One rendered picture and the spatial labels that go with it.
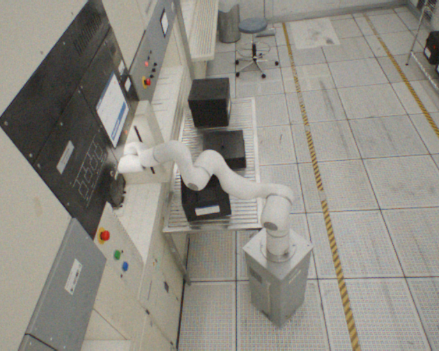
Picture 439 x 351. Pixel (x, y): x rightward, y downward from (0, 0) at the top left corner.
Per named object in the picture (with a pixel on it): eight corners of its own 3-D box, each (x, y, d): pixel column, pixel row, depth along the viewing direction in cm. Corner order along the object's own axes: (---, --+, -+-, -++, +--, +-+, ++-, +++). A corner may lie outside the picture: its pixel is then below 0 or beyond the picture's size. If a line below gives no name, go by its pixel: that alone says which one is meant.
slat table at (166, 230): (266, 284, 246) (263, 227, 190) (187, 286, 254) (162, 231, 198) (258, 161, 332) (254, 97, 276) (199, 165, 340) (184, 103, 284)
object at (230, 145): (247, 168, 223) (245, 154, 214) (203, 172, 226) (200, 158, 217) (244, 139, 243) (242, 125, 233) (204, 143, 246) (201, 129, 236)
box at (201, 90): (229, 126, 255) (225, 98, 237) (193, 127, 260) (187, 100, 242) (232, 104, 274) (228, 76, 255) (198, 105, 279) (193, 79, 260)
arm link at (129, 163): (117, 154, 175) (117, 171, 173) (141, 152, 173) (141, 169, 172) (123, 158, 183) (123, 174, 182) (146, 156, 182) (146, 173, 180)
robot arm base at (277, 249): (302, 246, 179) (304, 226, 165) (279, 269, 172) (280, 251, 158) (275, 225, 190) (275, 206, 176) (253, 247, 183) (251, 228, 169)
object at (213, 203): (187, 222, 200) (180, 205, 187) (185, 188, 219) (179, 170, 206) (232, 214, 199) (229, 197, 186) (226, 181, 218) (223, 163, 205)
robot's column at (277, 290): (306, 301, 234) (315, 245, 178) (279, 331, 224) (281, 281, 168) (275, 276, 250) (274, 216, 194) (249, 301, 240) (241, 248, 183)
